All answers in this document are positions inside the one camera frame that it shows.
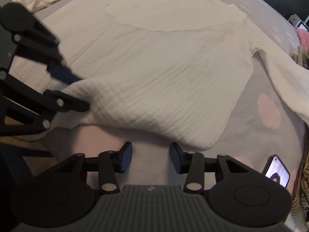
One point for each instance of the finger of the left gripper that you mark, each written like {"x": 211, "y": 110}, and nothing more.
{"x": 35, "y": 42}
{"x": 25, "y": 111}

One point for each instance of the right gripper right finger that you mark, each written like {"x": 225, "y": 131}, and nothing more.
{"x": 190, "y": 163}

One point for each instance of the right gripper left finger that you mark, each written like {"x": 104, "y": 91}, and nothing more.
{"x": 109, "y": 164}

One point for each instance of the cream textured garment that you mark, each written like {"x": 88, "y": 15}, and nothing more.
{"x": 173, "y": 67}

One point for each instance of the smartphone with lit screen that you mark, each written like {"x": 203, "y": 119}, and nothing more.
{"x": 276, "y": 171}

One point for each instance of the striped fabric at edge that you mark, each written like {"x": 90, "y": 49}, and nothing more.
{"x": 300, "y": 195}

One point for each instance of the tan folded garment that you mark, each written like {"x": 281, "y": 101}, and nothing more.
{"x": 301, "y": 57}

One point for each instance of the pink pillow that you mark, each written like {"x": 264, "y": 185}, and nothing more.
{"x": 303, "y": 36}

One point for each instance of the white device on shelf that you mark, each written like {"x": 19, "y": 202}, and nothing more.
{"x": 297, "y": 22}

